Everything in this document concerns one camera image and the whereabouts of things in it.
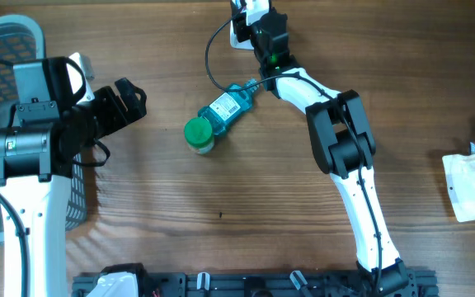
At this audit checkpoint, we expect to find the blue mouthwash bottle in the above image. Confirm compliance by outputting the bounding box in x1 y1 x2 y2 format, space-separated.
198 78 259 137

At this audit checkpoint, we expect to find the green lid jar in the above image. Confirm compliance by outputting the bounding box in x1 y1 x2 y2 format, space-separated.
184 117 214 154

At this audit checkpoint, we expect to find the beige plastic food pouch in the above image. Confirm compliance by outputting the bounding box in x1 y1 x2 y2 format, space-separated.
442 154 475 223

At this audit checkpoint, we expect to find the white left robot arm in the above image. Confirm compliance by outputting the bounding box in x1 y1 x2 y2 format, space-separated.
0 57 147 296

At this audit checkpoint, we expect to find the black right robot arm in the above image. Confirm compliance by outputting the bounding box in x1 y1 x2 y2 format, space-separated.
230 1 408 296

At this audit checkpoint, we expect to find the white barcode scanner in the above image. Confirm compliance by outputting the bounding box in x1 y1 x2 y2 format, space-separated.
229 0 271 51

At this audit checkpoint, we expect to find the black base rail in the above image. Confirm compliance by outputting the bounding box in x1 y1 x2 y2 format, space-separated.
71 263 440 297

